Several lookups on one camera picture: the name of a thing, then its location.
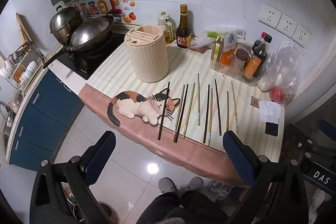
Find person's dark trousers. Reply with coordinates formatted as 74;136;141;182
136;189;229;224

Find wooden cutting board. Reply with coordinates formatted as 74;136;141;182
15;12;31;44

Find white wall socket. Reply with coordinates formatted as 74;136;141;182
276;13;299;38
291;24;312;48
259;4;283;30

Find black phone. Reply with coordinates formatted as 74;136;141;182
265;122;280;137

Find beige ribbed utensil holder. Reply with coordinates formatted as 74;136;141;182
124;25;169;83

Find white paper tissue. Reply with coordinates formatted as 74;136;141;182
259;100;281;125

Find brown cylinder jar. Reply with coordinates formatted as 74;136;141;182
234;49;250;71

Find grey shoe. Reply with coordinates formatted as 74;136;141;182
185;176;204;192
158;177;179;194

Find colourful wall stickers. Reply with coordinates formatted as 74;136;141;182
72;0;137;25

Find red-capped sauce bottle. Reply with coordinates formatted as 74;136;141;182
251;32;273;57

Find yellow-green packet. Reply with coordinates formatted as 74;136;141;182
212;38;224;62

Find crumpled clear plastic bag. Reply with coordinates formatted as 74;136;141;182
190;27;219;54

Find stack of white bowls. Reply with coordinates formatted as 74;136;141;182
22;61;38;81

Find black cooktop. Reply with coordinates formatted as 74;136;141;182
54;32;125;80

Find steel sink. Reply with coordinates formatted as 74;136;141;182
0;101;17;146

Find white handled container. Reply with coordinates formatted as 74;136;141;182
237;29;257;50

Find patterned slipper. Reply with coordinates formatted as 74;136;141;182
207;179;235;201

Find striped cat-print table mat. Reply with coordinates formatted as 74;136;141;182
78;36;286;188

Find orange and white packet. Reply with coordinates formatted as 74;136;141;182
220;27;241;67

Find red plastic bag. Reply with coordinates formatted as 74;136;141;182
270;87;286;103

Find steel steamer pot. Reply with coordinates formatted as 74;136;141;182
49;5;84;44

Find clear plastic organizer box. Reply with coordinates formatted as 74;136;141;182
209;30;263;87

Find dark wooden chopstick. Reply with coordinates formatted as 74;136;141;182
203;84;211;144
214;79;222;136
174;84;189;144
157;81;171;141

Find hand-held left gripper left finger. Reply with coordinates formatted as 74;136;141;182
29;130;117;224

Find steel wok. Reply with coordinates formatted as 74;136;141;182
42;16;114;69

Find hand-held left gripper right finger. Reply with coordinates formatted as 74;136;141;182
223;131;313;224

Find clear oil dispenser bottle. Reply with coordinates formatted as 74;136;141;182
157;12;175;45

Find dark sauce bottle brown cap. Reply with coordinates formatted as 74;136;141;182
176;4;192;49

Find metal dish rack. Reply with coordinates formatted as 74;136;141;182
0;40;46;96

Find dark bottle orange label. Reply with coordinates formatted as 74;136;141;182
243;42;268;80

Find plastic bag of white powder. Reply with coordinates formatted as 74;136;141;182
257;41;301;92

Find blue kitchen cabinet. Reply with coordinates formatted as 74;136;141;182
10;70;85;172

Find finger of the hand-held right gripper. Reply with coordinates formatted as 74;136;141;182
316;118;336;142
285;123;318;161

